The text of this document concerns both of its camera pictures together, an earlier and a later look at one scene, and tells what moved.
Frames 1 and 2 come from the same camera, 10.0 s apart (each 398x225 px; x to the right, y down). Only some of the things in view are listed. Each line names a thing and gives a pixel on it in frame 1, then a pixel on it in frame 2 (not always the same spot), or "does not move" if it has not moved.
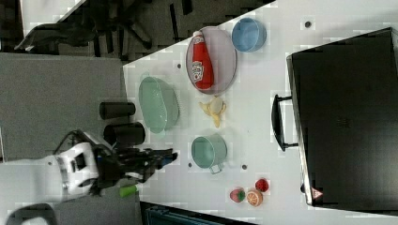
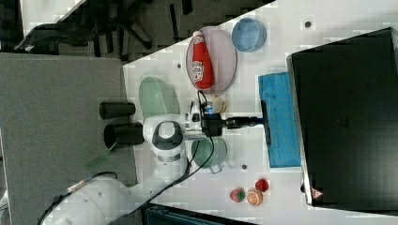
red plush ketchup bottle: [203, 71] does not move
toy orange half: [254, 198] does not move
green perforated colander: [159, 103] does not move
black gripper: [113, 163] → [212, 124]
